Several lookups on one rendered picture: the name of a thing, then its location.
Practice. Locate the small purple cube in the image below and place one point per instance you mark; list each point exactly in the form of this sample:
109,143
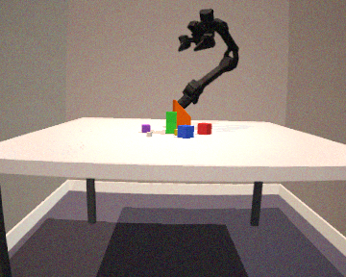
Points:
145,128

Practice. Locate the blue block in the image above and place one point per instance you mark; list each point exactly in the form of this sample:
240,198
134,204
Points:
185,131

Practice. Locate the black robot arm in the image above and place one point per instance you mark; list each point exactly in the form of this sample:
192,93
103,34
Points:
194,88

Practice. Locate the green block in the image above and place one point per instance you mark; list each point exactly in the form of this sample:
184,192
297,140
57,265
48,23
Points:
169,128
171,117

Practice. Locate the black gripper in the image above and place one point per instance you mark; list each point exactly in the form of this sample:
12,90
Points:
205,41

